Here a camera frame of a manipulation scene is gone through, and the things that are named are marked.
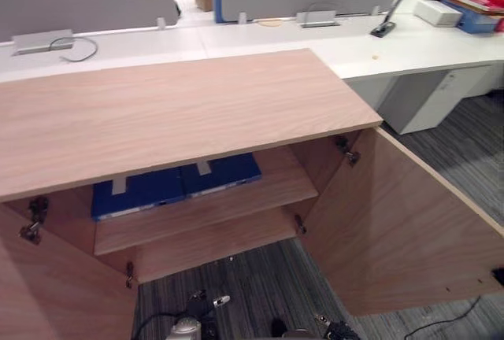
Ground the wooden left cabinet door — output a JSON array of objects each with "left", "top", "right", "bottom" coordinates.
[{"left": 0, "top": 201, "right": 139, "bottom": 340}]

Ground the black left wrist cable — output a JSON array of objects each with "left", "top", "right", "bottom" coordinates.
[{"left": 132, "top": 310, "right": 179, "bottom": 340}]

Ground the silver desk cable flap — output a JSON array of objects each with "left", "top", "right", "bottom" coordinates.
[
  {"left": 10, "top": 28, "right": 76, "bottom": 57},
  {"left": 295, "top": 9, "right": 342, "bottom": 29}
]

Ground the black floor cable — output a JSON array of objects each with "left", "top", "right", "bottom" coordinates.
[{"left": 402, "top": 295, "right": 484, "bottom": 340}]

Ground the white drawer pedestal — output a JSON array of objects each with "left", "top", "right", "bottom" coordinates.
[{"left": 379, "top": 65, "right": 494, "bottom": 135}]

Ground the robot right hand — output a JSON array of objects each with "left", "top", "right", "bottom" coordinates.
[{"left": 313, "top": 312, "right": 358, "bottom": 340}]

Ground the grey loose cable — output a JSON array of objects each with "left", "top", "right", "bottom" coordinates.
[{"left": 58, "top": 36, "right": 99, "bottom": 63}]

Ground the wooden right cabinet door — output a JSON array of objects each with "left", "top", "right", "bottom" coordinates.
[{"left": 301, "top": 126, "right": 504, "bottom": 318}]

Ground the blue box folder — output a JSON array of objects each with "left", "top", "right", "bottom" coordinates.
[{"left": 180, "top": 152, "right": 263, "bottom": 200}]

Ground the white cardboard box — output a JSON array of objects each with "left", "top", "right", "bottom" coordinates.
[{"left": 412, "top": 0, "right": 463, "bottom": 28}]

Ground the light wooden office cabinet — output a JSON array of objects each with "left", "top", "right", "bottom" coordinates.
[{"left": 0, "top": 48, "right": 504, "bottom": 340}]

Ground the wooden cabinet door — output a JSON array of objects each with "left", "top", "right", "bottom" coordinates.
[
  {"left": 0, "top": 201, "right": 139, "bottom": 340},
  {"left": 301, "top": 126, "right": 504, "bottom": 318}
]

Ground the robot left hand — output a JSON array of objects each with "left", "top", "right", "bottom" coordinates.
[{"left": 187, "top": 288, "right": 232, "bottom": 323}]

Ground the blue shrink-wrapped folder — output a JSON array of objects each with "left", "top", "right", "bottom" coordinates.
[{"left": 91, "top": 168, "right": 187, "bottom": 222}]

